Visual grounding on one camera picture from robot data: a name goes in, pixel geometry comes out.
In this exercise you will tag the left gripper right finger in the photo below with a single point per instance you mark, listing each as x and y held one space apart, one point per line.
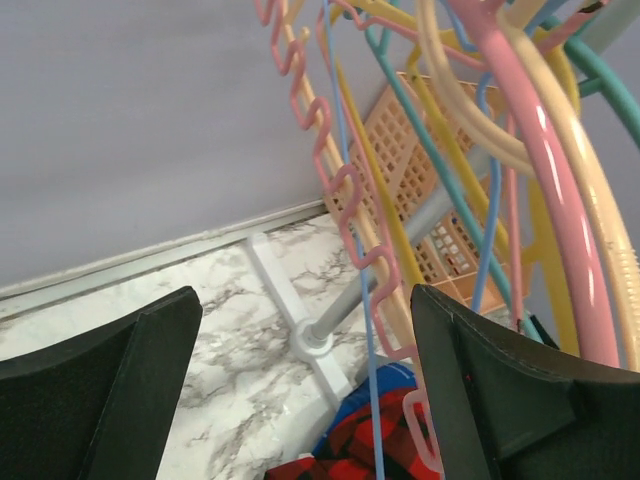
507 407

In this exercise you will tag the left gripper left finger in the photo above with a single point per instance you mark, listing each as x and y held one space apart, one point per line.
99 405

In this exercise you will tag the pink hanger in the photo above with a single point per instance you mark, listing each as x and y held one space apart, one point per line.
460 176

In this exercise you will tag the red black plaid shirt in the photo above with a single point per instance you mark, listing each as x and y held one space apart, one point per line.
348 452

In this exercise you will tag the yellow hanger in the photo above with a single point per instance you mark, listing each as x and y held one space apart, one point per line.
490 216

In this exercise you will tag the cream orange hanger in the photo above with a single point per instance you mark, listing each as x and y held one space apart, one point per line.
298 56

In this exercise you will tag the teal hanger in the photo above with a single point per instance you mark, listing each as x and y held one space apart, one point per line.
543 109

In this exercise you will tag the blue garment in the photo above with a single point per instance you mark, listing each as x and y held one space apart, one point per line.
390 377

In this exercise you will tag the white metal clothes rack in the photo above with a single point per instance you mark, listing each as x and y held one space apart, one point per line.
320 310

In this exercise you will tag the peach plastic file organizer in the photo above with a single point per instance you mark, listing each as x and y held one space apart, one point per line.
447 256

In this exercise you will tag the blue wire hanger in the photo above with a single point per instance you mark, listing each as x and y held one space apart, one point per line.
383 254

